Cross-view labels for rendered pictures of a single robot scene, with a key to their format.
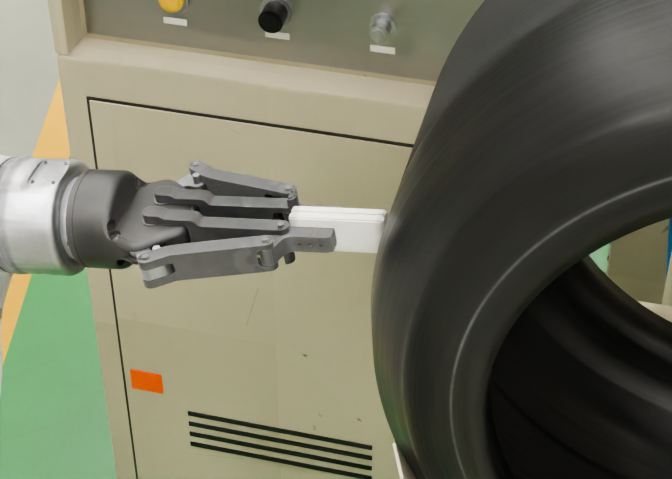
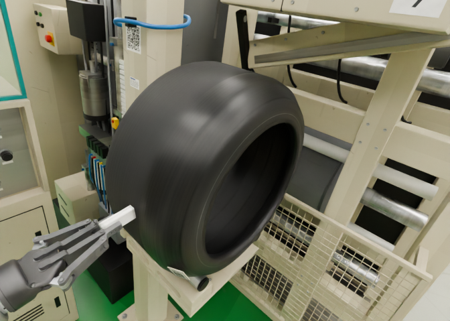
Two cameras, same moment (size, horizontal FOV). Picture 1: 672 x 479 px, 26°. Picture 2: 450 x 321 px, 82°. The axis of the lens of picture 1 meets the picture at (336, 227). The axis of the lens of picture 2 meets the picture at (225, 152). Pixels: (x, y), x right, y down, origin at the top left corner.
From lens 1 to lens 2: 62 cm
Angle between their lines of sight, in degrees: 56
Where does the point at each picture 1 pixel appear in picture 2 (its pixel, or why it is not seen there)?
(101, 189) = (11, 273)
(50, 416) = not seen: outside the picture
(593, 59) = (214, 118)
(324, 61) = not seen: outside the picture
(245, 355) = not seen: outside the picture
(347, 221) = (123, 215)
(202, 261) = (84, 263)
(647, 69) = (230, 114)
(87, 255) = (19, 304)
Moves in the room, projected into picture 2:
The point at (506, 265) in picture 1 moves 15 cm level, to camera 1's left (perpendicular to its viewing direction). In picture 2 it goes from (211, 186) to (163, 234)
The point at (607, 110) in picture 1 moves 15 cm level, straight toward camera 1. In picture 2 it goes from (226, 129) to (295, 161)
